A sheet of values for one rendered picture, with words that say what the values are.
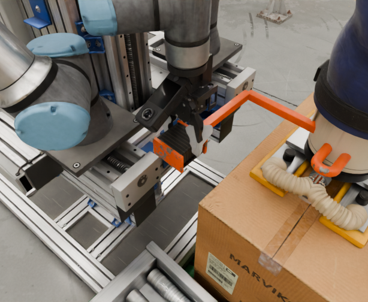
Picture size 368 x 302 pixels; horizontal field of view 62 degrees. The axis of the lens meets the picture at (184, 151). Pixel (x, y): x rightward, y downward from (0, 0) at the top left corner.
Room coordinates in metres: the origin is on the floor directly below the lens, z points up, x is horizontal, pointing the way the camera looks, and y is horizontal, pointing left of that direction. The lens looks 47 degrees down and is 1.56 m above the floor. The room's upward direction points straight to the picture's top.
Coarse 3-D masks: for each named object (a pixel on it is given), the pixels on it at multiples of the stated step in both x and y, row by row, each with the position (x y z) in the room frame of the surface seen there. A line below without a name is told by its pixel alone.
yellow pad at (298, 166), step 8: (312, 112) 0.71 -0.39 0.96; (296, 128) 0.64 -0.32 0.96; (288, 136) 0.61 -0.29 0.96; (280, 144) 0.57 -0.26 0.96; (272, 152) 0.55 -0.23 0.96; (280, 152) 0.54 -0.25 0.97; (288, 152) 0.52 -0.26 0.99; (296, 152) 0.54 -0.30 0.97; (264, 160) 0.52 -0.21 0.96; (288, 160) 0.51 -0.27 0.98; (296, 160) 0.51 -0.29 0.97; (304, 160) 0.52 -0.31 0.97; (256, 168) 0.49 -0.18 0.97; (288, 168) 0.49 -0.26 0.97; (296, 168) 0.49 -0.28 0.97; (304, 168) 0.49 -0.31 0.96; (256, 176) 0.47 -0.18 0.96; (264, 184) 0.45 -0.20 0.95; (272, 184) 0.44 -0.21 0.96; (280, 192) 0.42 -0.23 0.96
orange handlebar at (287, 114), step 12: (240, 96) 0.63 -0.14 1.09; (252, 96) 0.63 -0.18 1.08; (264, 96) 0.63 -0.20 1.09; (228, 108) 0.58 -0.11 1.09; (276, 108) 0.58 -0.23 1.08; (288, 108) 0.58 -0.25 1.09; (204, 120) 0.54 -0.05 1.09; (216, 120) 0.54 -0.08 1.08; (288, 120) 0.56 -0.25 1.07; (300, 120) 0.54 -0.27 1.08; (312, 132) 0.52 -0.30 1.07; (324, 144) 0.46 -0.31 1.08; (324, 156) 0.43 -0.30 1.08; (348, 156) 0.43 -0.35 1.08; (324, 168) 0.39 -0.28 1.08; (336, 168) 0.39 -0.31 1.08
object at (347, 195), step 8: (344, 184) 0.44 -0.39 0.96; (352, 184) 0.44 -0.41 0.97; (344, 192) 0.42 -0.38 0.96; (352, 192) 0.41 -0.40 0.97; (360, 192) 0.40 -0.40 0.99; (336, 200) 0.40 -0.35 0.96; (344, 200) 0.39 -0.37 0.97; (352, 200) 0.39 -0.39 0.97; (360, 200) 0.38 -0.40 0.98; (328, 224) 0.34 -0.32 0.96; (336, 232) 0.32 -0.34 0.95; (344, 232) 0.32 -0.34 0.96; (352, 232) 0.31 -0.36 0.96; (360, 232) 0.31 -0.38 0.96; (352, 240) 0.30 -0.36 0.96; (360, 240) 0.30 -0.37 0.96; (360, 248) 0.29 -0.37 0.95
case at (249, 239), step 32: (288, 128) 0.66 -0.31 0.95; (256, 160) 0.53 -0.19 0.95; (224, 192) 0.43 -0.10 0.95; (256, 192) 0.43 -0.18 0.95; (288, 192) 0.43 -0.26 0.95; (224, 224) 0.35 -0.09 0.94; (256, 224) 0.34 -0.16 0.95; (288, 224) 0.34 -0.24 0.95; (320, 224) 0.34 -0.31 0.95; (224, 256) 0.33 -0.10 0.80; (256, 256) 0.29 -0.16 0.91; (288, 256) 0.27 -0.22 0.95; (320, 256) 0.27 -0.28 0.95; (352, 256) 0.27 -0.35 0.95; (224, 288) 0.32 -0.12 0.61; (256, 288) 0.27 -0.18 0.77; (288, 288) 0.23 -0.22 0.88; (320, 288) 0.21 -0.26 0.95; (352, 288) 0.21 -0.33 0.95
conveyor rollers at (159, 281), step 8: (152, 272) 0.39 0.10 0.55; (160, 272) 0.39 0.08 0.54; (152, 280) 0.36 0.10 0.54; (160, 280) 0.36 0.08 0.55; (168, 280) 0.36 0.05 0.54; (160, 288) 0.34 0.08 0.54; (168, 288) 0.34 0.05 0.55; (176, 288) 0.34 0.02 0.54; (128, 296) 0.32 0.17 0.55; (136, 296) 0.31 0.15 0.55; (168, 296) 0.32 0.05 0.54; (176, 296) 0.31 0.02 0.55; (184, 296) 0.32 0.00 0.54
